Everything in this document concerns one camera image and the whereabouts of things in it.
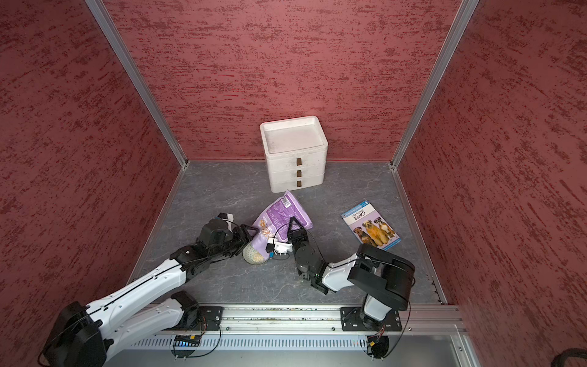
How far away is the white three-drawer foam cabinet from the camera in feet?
3.08

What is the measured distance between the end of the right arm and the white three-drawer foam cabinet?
0.90 feet

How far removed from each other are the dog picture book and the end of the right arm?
302mm

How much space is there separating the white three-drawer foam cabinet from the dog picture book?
239mm

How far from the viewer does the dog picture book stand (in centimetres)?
94

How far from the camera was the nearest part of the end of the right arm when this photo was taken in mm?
726
